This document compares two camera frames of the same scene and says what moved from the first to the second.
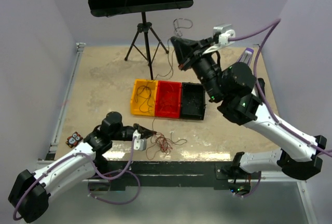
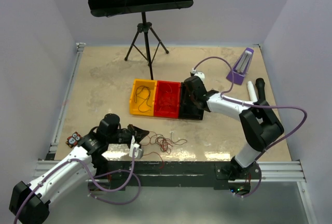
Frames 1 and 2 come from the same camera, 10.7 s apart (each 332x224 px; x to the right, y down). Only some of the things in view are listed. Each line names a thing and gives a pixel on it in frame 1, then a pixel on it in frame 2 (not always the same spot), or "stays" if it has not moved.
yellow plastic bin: (143, 97) stays
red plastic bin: (168, 103) stays
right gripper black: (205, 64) to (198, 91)
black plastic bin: (192, 105) stays
